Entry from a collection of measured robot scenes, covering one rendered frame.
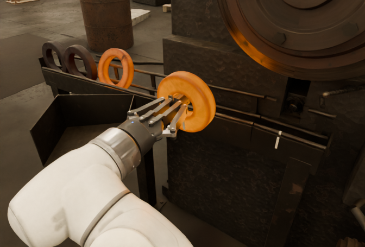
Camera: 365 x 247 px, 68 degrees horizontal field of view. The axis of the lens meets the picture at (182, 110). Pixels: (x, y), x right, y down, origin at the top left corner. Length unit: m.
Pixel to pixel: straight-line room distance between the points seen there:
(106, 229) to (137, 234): 0.05
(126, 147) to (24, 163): 1.51
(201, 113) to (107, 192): 0.30
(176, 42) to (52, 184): 0.67
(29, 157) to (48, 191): 1.57
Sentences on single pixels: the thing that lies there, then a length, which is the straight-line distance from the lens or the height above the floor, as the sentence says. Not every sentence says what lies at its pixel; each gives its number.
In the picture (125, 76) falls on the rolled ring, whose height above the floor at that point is 0.70.
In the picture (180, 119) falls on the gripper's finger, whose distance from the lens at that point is 0.56.
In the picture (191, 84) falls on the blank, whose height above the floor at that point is 0.89.
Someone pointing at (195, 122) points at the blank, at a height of 0.79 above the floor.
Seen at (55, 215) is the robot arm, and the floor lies 0.85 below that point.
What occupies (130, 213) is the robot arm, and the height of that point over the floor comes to 0.85.
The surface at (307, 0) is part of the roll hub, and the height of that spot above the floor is 1.07.
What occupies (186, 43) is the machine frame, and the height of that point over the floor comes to 0.87.
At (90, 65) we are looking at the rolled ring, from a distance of 1.23.
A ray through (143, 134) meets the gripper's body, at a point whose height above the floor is 0.86.
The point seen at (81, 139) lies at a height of 0.59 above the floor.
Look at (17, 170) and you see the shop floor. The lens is 1.93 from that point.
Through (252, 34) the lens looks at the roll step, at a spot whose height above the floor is 0.97.
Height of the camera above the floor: 1.16
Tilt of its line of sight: 32 degrees down
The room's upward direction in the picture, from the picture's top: straight up
